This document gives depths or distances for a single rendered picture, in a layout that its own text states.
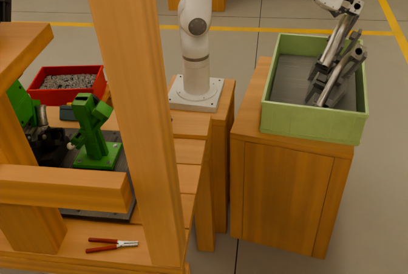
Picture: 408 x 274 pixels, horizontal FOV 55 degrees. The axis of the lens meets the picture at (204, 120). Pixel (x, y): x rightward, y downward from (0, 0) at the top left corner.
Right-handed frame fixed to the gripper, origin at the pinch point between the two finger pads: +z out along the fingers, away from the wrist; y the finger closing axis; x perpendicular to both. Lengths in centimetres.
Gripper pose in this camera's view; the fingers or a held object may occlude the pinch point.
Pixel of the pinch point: (353, 7)
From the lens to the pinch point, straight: 171.4
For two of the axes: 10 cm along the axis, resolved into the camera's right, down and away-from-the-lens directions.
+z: 8.9, 4.5, -0.8
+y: 4.5, -8.9, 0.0
